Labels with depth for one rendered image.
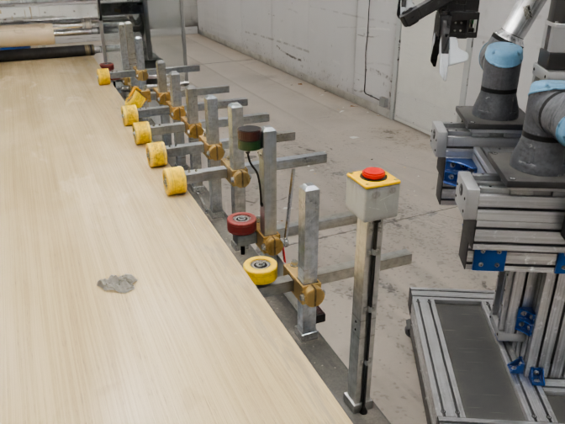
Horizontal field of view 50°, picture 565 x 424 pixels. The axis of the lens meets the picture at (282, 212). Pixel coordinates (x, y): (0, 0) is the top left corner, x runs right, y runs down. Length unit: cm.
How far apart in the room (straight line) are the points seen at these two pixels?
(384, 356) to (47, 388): 172
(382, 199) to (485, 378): 131
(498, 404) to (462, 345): 31
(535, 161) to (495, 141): 50
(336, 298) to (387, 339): 38
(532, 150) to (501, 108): 47
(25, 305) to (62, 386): 29
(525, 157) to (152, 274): 99
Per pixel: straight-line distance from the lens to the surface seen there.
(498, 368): 232
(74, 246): 158
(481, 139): 215
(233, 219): 163
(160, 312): 128
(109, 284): 137
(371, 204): 105
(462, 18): 139
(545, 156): 168
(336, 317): 282
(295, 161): 191
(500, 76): 212
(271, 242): 160
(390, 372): 255
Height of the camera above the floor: 161
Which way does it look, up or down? 25 degrees down
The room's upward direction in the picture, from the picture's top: straight up
